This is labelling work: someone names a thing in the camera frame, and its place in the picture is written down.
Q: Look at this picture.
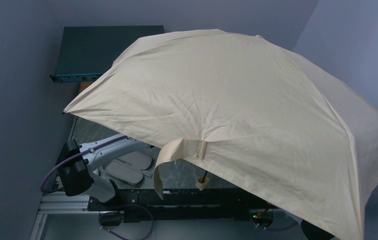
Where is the beige umbrella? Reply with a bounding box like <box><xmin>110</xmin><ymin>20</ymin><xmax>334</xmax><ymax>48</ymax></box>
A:
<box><xmin>64</xmin><ymin>29</ymin><xmax>378</xmax><ymax>240</ymax></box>

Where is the pink umbrella case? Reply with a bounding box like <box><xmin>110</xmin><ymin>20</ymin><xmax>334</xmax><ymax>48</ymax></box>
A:
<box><xmin>103</xmin><ymin>151</ymin><xmax>152</xmax><ymax>186</ymax></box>

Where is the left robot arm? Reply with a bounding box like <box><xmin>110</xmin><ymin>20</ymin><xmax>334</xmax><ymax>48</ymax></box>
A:
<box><xmin>57</xmin><ymin>133</ymin><xmax>152</xmax><ymax>203</ymax></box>

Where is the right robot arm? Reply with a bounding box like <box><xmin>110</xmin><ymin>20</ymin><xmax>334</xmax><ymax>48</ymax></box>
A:
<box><xmin>300</xmin><ymin>220</ymin><xmax>334</xmax><ymax>240</ymax></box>

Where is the wooden board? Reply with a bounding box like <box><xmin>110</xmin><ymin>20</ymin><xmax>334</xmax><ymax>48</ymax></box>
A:
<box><xmin>79</xmin><ymin>82</ymin><xmax>92</xmax><ymax>93</ymax></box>

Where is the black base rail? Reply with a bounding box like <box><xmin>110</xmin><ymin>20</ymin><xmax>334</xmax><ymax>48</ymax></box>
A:
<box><xmin>87</xmin><ymin>188</ymin><xmax>276</xmax><ymax>223</ymax></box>

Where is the grey blue network switch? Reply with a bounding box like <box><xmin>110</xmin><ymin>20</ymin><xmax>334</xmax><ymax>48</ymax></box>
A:
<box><xmin>50</xmin><ymin>25</ymin><xmax>165</xmax><ymax>83</ymax></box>

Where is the aluminium frame rail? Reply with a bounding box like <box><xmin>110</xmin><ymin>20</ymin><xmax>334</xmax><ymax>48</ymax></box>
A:
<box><xmin>29</xmin><ymin>188</ymin><xmax>309</xmax><ymax>240</ymax></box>

